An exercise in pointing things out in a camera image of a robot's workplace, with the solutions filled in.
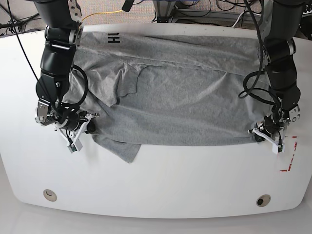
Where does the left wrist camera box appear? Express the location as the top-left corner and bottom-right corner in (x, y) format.
(272, 142), (285, 155)

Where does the yellow cable on floor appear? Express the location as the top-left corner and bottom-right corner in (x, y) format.
(81, 8), (124, 22)

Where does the right table cable grommet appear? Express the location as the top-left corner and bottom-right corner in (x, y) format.
(256, 195), (271, 207)

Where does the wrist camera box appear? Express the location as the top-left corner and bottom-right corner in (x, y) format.
(67, 142), (82, 153)
(272, 142), (285, 155)

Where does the table cable grommet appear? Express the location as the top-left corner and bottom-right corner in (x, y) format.
(43, 189), (57, 202)
(256, 195), (271, 207)

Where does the aluminium frame stand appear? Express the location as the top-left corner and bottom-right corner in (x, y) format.
(152, 0), (176, 23)

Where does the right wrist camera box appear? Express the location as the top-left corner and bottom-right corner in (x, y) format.
(67, 142), (82, 153)

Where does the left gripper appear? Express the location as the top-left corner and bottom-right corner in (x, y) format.
(247, 120), (287, 144)

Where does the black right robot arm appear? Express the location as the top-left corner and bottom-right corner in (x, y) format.
(34, 0), (94, 147)

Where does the black tripod on floor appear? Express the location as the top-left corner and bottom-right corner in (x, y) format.
(0, 4), (40, 37)

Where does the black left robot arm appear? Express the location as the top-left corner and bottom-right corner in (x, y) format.
(238, 0), (307, 154)

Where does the grey T-shirt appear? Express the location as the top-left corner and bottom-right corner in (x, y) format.
(63, 32), (270, 163)

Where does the red tape rectangle marking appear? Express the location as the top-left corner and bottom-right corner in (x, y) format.
(277, 136), (298, 172)

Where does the left table cable grommet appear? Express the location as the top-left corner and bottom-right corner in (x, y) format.
(43, 189), (57, 202)

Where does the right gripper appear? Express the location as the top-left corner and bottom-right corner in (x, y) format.
(55, 111), (100, 144)

